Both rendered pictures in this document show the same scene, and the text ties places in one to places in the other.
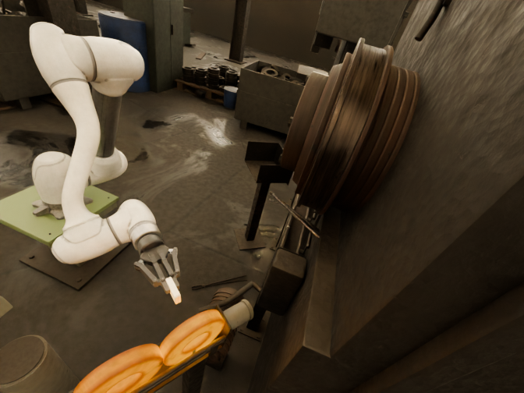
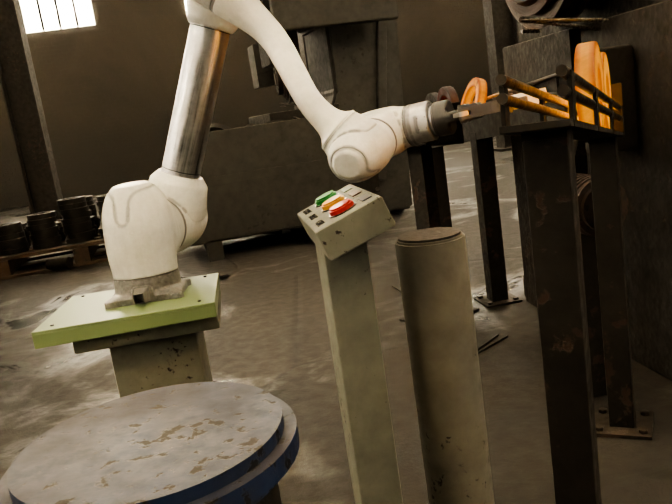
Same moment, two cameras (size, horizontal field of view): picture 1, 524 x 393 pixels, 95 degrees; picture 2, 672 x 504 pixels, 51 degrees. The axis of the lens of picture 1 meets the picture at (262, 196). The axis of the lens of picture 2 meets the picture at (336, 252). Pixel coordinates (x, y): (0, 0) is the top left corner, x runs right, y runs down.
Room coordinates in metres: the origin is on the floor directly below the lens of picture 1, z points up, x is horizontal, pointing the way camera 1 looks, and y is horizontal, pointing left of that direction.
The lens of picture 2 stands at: (-0.93, 1.00, 0.74)
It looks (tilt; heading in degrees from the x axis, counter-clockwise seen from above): 11 degrees down; 343
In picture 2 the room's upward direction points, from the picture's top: 8 degrees counter-clockwise
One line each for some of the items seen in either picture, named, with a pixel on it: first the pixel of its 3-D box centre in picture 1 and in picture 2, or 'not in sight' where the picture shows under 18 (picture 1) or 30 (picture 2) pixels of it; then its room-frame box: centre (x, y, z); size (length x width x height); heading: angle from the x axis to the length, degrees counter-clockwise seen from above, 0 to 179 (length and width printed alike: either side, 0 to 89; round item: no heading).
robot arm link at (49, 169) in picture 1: (58, 175); (139, 227); (0.81, 0.96, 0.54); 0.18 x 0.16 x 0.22; 153
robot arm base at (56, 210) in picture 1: (58, 200); (146, 286); (0.77, 0.97, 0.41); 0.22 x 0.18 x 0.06; 167
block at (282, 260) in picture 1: (281, 284); (610, 100); (0.46, -0.14, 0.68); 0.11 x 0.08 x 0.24; 81
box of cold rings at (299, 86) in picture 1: (279, 100); (258, 180); (3.52, 0.11, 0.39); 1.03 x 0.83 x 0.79; 85
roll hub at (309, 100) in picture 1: (302, 124); not in sight; (0.71, -0.06, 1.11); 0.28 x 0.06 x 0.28; 171
